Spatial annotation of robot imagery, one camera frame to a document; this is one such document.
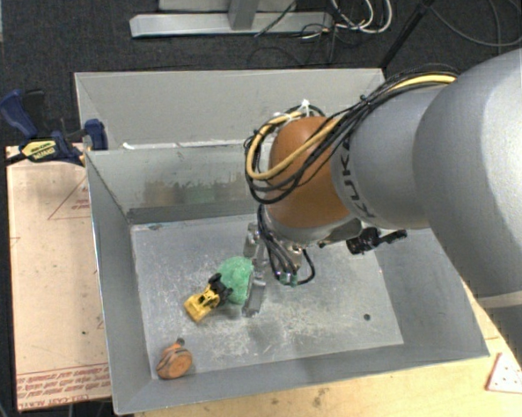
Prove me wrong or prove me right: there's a green crumpled sponge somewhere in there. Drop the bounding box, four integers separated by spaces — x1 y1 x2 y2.
215 254 257 307

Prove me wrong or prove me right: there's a yellow and black toy vehicle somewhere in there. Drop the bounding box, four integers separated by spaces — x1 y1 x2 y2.
181 271 235 325

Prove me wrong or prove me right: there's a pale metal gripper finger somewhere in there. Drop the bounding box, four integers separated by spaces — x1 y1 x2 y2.
239 276 269 319
241 222 264 259

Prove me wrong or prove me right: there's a black cylinder on white bracket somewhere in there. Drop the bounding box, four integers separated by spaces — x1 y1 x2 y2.
317 223 410 259

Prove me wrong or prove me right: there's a brown cardboard board red print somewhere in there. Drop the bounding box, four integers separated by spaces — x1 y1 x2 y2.
1 140 114 413

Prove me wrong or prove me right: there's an orange-brown round toy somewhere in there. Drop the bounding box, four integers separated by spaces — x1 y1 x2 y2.
153 336 195 382

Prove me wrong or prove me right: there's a grey metal bin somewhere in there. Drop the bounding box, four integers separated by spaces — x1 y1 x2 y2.
74 48 494 417

